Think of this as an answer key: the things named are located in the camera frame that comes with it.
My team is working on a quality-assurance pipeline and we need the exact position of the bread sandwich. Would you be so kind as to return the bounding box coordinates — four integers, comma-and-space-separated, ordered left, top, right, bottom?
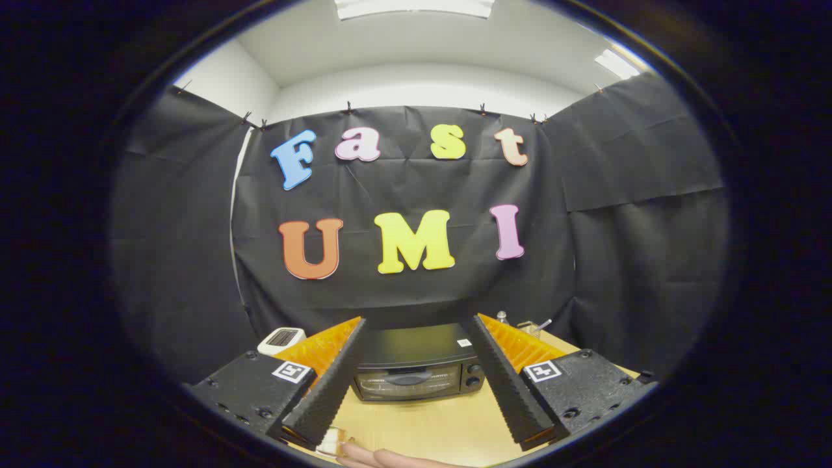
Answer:
317, 426, 355, 458

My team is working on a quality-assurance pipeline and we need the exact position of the small ceiling light panel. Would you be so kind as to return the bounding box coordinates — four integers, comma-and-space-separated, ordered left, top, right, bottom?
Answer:
595, 49, 641, 80

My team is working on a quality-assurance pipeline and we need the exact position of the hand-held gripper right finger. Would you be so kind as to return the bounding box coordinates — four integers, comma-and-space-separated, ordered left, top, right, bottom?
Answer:
469, 313, 657, 451

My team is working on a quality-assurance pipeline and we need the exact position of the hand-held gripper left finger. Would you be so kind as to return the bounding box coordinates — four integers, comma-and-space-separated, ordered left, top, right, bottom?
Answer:
188, 317, 367, 450

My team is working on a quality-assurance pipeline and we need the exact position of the long ceiling light panel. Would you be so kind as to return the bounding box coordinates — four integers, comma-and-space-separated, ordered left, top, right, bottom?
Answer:
335, 0, 495, 20

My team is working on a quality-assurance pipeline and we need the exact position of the row of black clips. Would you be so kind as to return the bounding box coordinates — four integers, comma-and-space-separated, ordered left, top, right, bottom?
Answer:
175, 78, 605, 127

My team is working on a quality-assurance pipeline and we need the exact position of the black toaster oven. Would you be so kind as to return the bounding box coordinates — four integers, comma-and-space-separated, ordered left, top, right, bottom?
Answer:
351, 323, 487, 402

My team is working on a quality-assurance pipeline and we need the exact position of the white pop-up toaster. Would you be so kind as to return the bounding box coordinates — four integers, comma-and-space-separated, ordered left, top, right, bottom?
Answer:
257, 328, 306, 357

